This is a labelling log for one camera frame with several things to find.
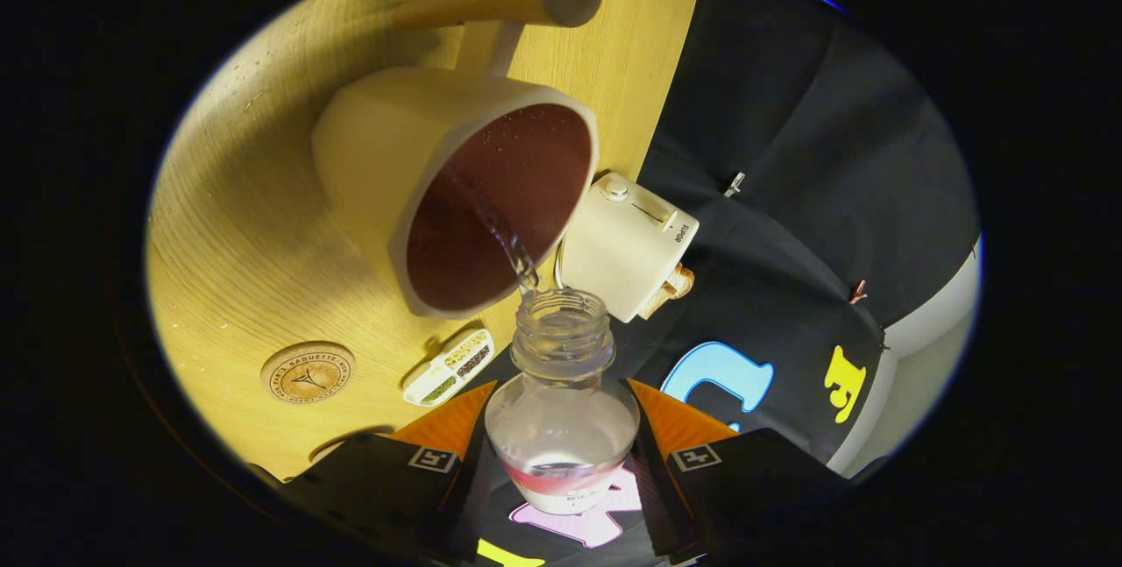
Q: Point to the clear juice bottle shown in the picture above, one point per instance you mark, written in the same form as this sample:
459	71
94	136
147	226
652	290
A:
561	427

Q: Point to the wooden table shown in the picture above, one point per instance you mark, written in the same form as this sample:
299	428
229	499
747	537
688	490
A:
228	243

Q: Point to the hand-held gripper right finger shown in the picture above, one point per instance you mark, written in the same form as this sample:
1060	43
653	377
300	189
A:
653	488

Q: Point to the white divided dish of beans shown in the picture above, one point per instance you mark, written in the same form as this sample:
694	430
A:
447	367

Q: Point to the copper cloth clip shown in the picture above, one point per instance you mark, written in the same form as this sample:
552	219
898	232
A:
858	292

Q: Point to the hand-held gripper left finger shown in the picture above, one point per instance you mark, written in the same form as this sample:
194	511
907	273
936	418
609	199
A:
465	497

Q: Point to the silver cloth clip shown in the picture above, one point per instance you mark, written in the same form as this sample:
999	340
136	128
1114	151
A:
734	184

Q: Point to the white toaster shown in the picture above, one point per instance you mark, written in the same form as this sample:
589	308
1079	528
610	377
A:
614	251

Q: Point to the toast slice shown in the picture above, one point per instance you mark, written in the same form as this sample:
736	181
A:
677	282

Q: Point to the round wooden coaster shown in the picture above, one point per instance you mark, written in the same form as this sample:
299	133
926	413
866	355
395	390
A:
307	372

